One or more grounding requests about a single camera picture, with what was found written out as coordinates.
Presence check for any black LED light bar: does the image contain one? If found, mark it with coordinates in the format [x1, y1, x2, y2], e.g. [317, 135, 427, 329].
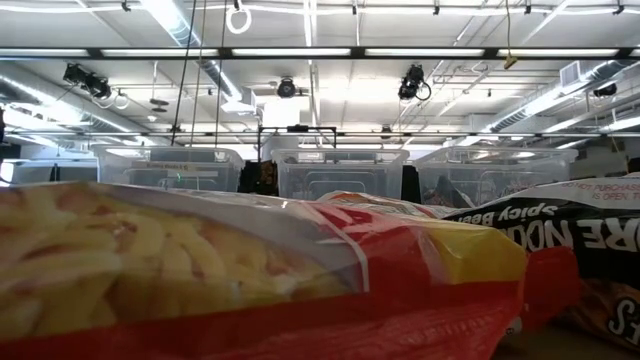
[0, 46, 640, 61]

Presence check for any dark background object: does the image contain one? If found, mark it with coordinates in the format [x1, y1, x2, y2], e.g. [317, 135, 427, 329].
[238, 159, 279, 197]

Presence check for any pale background workbench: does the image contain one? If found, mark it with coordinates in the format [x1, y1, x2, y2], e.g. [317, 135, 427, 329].
[0, 157, 99, 187]

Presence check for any black ceiling camera with cable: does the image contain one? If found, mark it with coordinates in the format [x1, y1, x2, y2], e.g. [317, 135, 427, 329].
[397, 63, 432, 102]
[62, 62, 131, 111]

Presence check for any white looped cable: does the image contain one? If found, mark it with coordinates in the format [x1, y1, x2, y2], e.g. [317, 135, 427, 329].
[225, 0, 253, 36]

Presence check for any clear plastic bin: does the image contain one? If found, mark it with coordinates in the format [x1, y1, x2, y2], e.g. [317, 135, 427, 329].
[413, 146, 580, 209]
[269, 147, 411, 201]
[92, 144, 246, 194]

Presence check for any grey metal crossbar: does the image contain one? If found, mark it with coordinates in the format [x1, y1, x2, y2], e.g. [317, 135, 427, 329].
[0, 130, 640, 140]

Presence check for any black hanging cable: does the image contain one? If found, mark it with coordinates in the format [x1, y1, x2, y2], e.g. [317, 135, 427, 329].
[170, 0, 198, 147]
[214, 0, 229, 149]
[188, 0, 208, 147]

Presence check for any round black overhead camera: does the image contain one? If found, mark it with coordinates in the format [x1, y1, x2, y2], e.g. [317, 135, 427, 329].
[276, 77, 299, 100]

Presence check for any yellow red Maruchan noodle pack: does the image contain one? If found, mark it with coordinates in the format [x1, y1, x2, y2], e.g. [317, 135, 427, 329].
[0, 180, 529, 360]

